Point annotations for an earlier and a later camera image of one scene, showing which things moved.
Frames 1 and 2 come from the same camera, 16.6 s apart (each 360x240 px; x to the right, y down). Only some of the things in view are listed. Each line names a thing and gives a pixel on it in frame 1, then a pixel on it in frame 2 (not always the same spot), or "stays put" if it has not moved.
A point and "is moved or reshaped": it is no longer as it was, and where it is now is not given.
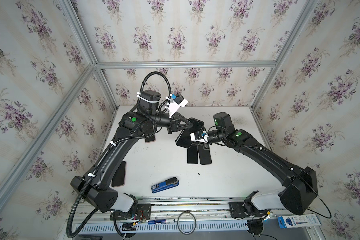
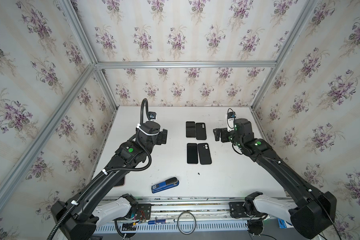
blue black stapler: x=168 y=183 stays put
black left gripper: x=172 y=124 → x=162 y=137
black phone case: x=204 y=154 stays put
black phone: x=184 y=139 is moved or reshaped
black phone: x=192 y=154 stays put
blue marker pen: x=160 y=221 stays put
